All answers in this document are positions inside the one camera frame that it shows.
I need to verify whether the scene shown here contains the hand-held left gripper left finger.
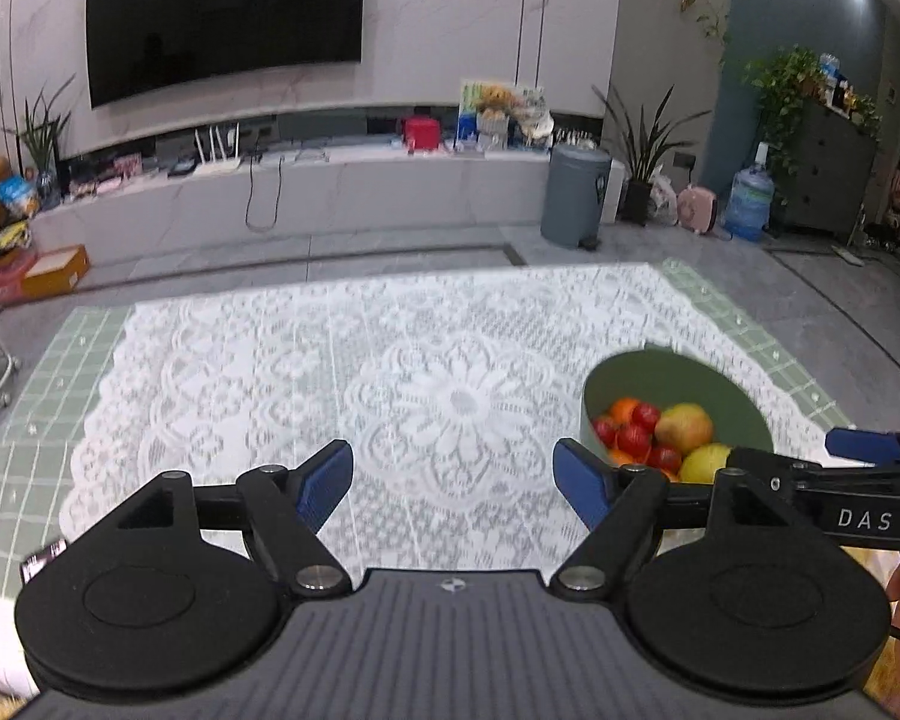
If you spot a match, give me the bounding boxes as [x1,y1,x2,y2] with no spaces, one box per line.
[94,440,355,599]

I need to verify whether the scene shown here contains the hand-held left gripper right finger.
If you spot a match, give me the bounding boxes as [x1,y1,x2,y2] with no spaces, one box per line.
[547,439,822,601]

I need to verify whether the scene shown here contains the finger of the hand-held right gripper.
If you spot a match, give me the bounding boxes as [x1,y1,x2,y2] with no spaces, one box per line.
[726,447,900,496]
[825,427,900,466]

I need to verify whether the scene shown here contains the yellow-green pear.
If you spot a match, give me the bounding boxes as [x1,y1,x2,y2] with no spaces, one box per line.
[679,443,734,484]

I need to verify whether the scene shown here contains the green-red mango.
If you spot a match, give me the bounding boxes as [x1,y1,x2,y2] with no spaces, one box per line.
[655,403,715,451]

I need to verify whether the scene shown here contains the green colander bowl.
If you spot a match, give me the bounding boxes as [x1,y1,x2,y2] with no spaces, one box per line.
[581,345,775,485]

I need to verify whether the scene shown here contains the white lace tablecloth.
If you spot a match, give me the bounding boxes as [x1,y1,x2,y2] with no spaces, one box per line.
[58,262,818,571]

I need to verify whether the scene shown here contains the blue water jug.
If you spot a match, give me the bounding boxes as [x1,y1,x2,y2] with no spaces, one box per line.
[724,165,777,242]

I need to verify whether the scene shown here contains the pink fan heater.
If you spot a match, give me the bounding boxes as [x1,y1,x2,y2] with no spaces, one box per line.
[677,186,723,235]

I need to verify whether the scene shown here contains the grey drawer cabinet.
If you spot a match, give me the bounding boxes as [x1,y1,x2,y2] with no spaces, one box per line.
[780,101,878,237]

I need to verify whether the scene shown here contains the white plastic bag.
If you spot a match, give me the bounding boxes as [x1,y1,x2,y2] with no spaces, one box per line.
[647,174,680,226]

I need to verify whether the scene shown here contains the grey pedal trash bin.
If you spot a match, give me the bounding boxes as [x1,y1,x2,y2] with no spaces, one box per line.
[540,144,614,250]

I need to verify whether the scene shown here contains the long-leaf plant in black pot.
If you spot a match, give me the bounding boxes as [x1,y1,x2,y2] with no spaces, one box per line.
[592,82,713,226]

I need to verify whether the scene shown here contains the white marble media console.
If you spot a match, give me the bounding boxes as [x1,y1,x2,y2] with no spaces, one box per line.
[30,142,623,256]

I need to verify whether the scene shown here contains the white router with antennas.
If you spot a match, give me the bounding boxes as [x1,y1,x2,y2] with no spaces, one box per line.
[193,122,242,177]

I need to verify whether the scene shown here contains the orange cardboard box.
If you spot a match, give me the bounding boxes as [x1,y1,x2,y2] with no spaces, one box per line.
[19,244,91,297]

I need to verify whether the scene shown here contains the bushy green leafy plant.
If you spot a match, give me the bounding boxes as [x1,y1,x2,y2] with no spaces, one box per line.
[742,45,826,203]

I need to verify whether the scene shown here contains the red box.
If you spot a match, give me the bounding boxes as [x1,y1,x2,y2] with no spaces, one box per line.
[403,116,442,155]

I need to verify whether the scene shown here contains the green and yellow packets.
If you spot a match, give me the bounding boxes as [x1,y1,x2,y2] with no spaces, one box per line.
[0,221,32,267]

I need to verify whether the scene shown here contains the illustrated poster card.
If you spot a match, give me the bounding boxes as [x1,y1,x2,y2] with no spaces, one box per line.
[459,79,552,147]

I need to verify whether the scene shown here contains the blue snack bag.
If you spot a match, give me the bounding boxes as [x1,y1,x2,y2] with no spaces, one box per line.
[0,176,40,218]

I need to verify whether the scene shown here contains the slender-leaf plant in glass vase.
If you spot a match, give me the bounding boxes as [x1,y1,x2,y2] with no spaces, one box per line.
[4,75,76,200]

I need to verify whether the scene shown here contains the black hanging cable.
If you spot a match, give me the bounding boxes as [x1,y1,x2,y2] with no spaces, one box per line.
[244,154,331,232]

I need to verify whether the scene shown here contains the black wall television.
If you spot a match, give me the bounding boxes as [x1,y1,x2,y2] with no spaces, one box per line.
[84,0,368,110]

